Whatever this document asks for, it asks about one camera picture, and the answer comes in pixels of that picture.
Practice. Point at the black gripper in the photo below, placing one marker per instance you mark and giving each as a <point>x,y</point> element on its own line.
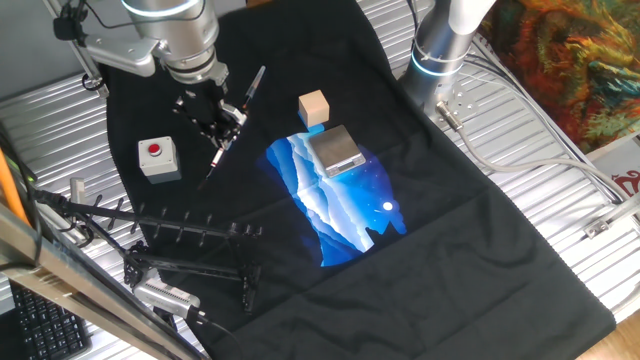
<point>206,100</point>

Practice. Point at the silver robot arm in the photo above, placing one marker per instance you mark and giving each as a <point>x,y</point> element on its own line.
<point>175,35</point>

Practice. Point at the black pen rack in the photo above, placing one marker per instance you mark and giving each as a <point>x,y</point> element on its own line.
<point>250,292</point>

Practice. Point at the grey box with red button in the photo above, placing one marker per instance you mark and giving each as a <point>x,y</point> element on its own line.
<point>165,161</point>

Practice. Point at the wooden cube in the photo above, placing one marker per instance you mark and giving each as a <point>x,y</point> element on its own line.
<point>314,106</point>

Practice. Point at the silver digital scale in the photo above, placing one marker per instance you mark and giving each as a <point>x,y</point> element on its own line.
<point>335,147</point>

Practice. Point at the silver tripod pole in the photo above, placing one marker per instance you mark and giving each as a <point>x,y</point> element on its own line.
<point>80,60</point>

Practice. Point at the orange stick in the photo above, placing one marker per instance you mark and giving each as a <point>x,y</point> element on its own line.
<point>10,190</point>

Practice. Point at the black keyboard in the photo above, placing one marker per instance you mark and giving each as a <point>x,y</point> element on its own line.
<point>45,330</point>

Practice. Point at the black cloth with blue print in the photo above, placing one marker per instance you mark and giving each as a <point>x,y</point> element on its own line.
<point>450,275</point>

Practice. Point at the colourful painting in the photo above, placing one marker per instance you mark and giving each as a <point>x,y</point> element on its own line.
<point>575,60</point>

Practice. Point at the white paper with red print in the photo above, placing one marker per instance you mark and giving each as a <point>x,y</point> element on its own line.
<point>620,170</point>

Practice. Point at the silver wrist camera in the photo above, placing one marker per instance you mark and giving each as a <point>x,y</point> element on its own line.
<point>120,55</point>

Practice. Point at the small silver metal bracket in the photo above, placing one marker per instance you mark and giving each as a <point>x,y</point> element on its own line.
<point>78,190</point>

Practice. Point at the silver ribbed camera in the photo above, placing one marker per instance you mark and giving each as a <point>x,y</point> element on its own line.
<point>165,297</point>

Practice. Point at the aluminium frame bar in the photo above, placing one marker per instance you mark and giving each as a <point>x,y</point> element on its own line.
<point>75,287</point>

